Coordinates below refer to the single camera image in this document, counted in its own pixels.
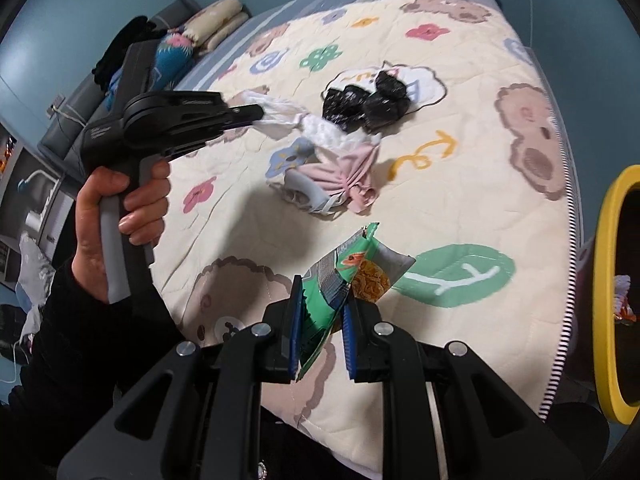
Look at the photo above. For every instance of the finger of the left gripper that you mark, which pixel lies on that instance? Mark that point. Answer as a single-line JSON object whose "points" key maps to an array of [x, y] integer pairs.
{"points": [[241, 116]]}

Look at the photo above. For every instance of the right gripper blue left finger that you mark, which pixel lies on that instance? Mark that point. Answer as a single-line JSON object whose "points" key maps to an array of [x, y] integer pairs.
{"points": [[295, 309]]}

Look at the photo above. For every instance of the cream folded blanket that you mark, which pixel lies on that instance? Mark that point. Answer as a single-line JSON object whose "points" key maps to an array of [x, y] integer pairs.
{"points": [[212, 25]]}

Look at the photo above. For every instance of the person's left hand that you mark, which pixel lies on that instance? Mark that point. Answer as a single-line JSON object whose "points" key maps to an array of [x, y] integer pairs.
{"points": [[107, 214]]}

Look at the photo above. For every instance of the black cloth on headboard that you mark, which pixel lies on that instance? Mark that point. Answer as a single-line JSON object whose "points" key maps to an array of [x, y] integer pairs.
{"points": [[139, 29]]}

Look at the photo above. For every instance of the striped grey bed sheet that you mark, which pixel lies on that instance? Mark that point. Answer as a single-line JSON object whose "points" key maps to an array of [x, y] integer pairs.
{"points": [[214, 63]]}

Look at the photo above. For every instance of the green snack wrapper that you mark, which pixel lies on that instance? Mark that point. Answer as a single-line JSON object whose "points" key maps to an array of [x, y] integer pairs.
{"points": [[345, 289]]}

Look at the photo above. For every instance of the white plastic bag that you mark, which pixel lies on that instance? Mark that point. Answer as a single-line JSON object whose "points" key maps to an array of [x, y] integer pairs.
{"points": [[282, 117]]}

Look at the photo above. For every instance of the blue floral pillow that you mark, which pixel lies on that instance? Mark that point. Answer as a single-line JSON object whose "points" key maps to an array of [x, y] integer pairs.
{"points": [[173, 59]]}

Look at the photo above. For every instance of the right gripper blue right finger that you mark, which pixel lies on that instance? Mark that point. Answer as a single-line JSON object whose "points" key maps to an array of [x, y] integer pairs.
{"points": [[349, 341]]}

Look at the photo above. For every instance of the cream cartoon bear quilt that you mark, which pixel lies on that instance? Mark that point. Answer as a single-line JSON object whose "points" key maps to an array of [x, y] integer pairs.
{"points": [[425, 120]]}

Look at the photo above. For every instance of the yellow rimmed trash bin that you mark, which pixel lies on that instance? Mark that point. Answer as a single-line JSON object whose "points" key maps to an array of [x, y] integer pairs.
{"points": [[610, 300]]}

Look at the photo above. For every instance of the black plastic bag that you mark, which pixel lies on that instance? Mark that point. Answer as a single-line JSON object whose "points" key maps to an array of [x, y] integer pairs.
{"points": [[356, 108]]}

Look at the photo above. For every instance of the pink and grey mask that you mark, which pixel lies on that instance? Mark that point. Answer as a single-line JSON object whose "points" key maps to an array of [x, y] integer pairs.
{"points": [[322, 188]]}

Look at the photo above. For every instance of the grey bed headboard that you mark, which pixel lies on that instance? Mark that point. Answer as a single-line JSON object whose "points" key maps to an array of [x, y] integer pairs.
{"points": [[62, 142]]}

